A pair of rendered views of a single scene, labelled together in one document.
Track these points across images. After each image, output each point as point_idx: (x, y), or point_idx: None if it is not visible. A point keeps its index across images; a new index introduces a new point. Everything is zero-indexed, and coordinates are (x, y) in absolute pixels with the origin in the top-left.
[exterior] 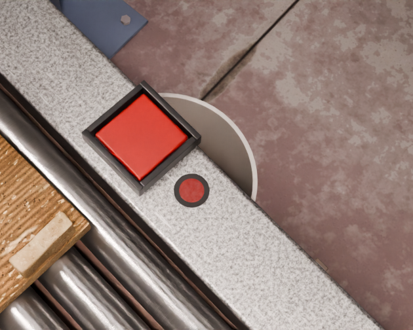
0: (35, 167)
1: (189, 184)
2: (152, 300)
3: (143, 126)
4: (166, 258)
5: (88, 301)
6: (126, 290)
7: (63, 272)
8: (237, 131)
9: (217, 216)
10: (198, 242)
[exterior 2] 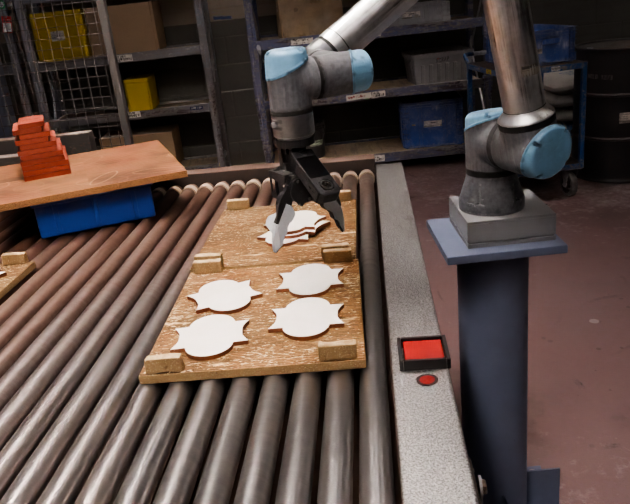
0: (366, 344)
1: (428, 377)
2: (364, 401)
3: (427, 347)
4: (393, 414)
5: (336, 386)
6: None
7: (337, 374)
8: None
9: (429, 392)
10: (409, 395)
